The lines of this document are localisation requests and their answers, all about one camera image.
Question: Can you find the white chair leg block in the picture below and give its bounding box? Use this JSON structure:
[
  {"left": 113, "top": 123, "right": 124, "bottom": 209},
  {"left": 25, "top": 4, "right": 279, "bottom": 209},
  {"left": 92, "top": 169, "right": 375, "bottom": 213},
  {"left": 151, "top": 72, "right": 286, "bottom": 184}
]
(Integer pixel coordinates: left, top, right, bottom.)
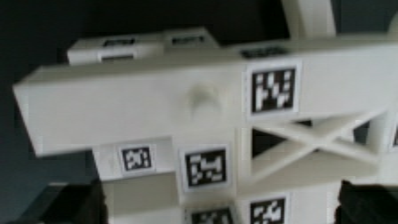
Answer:
[
  {"left": 163, "top": 27, "right": 218, "bottom": 49},
  {"left": 67, "top": 33, "right": 163, "bottom": 65}
]

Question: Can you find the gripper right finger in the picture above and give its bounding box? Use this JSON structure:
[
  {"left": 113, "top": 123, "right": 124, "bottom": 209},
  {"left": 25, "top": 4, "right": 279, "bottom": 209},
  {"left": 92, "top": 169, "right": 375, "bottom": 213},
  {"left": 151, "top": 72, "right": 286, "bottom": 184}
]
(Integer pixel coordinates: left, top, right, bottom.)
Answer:
[{"left": 334, "top": 180, "right": 398, "bottom": 224}]

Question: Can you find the white chair back frame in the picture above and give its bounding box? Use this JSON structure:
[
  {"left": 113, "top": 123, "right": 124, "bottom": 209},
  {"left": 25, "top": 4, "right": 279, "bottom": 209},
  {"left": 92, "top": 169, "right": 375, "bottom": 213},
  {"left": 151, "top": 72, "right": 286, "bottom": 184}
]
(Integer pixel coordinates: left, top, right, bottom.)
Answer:
[{"left": 14, "top": 34, "right": 398, "bottom": 224}]

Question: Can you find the small white tag cube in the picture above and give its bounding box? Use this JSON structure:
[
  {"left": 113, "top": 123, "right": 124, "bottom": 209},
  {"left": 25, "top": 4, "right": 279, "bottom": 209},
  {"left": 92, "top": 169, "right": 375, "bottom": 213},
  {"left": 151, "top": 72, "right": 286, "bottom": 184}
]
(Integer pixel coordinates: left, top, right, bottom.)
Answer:
[{"left": 92, "top": 137, "right": 176, "bottom": 181}]

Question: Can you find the white L-shaped fence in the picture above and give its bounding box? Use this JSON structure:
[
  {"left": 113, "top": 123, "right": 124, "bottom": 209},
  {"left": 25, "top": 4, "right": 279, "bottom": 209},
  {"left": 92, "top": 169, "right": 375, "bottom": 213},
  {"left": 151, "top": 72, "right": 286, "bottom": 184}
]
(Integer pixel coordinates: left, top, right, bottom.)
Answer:
[{"left": 280, "top": 0, "right": 335, "bottom": 39}]

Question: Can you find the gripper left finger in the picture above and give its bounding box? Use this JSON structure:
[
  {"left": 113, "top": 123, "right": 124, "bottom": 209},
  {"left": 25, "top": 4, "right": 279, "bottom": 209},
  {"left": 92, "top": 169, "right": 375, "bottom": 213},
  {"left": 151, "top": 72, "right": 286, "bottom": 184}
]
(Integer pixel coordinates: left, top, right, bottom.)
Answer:
[{"left": 10, "top": 181, "right": 108, "bottom": 224}]

